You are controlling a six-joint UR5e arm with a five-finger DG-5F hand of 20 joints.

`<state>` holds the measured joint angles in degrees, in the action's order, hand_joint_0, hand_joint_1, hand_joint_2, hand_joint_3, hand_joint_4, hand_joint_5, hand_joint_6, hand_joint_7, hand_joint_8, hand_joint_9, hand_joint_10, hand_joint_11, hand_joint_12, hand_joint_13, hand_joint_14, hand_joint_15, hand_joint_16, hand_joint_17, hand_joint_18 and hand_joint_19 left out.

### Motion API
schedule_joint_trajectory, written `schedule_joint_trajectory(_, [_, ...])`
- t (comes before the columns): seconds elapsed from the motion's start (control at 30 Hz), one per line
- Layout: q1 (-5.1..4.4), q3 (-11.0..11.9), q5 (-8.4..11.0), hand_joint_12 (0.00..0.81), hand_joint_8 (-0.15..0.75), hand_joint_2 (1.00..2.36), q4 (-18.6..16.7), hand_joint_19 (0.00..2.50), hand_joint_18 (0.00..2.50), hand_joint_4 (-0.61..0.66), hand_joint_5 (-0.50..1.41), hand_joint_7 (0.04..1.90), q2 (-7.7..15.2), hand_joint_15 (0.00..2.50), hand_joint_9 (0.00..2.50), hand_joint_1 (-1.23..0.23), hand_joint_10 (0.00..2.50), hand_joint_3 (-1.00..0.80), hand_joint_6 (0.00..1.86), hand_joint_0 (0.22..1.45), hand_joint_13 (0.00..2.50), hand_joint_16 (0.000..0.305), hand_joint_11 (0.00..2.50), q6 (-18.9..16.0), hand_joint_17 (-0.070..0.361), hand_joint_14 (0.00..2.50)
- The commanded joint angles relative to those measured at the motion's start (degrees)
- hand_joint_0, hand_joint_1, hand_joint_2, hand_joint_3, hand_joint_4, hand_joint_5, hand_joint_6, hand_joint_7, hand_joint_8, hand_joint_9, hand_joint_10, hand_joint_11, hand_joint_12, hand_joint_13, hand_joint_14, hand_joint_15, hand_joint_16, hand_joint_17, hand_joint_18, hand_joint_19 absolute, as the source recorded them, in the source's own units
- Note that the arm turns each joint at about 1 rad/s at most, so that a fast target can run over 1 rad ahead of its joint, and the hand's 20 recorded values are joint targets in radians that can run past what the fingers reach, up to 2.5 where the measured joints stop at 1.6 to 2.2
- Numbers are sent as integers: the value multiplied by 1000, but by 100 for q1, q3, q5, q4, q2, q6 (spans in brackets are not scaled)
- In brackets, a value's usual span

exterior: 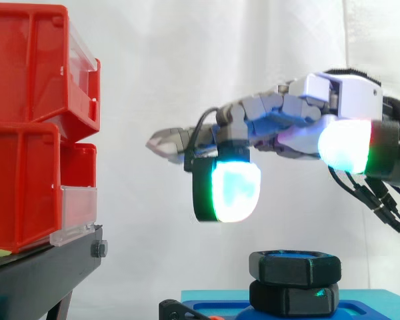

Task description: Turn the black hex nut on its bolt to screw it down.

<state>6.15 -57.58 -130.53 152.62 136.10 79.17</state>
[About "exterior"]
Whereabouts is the black stand with green tape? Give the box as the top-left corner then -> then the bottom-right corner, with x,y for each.
0,223 -> 109,320

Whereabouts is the thin black cable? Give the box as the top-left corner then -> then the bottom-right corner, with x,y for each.
185,107 -> 221,161
327,165 -> 400,243

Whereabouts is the black-and-orange clip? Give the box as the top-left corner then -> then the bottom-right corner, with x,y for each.
158,298 -> 221,320

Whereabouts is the large black hex nut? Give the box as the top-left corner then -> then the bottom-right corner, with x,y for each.
249,279 -> 340,317
248,249 -> 343,289

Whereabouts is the blue plate with square hollows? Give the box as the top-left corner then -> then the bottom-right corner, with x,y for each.
182,299 -> 378,320

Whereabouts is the turquoise plate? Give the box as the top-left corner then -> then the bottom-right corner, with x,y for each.
180,289 -> 400,320

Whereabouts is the red storage bin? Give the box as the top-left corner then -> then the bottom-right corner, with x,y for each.
0,3 -> 102,141
0,121 -> 99,255

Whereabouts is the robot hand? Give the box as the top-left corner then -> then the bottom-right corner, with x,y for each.
145,67 -> 400,224

